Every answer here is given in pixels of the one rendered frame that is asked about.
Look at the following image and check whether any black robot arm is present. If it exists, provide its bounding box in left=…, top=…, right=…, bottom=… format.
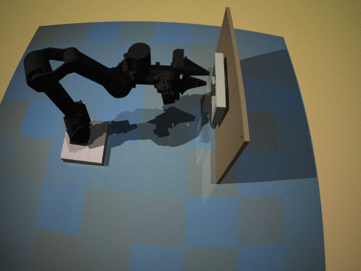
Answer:
left=23, top=42, right=175, bottom=146

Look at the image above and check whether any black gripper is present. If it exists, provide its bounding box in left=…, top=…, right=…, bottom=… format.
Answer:
left=150, top=49, right=210, bottom=100

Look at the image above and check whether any brown flat board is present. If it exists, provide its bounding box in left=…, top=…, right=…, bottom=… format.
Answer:
left=215, top=7, right=250, bottom=184

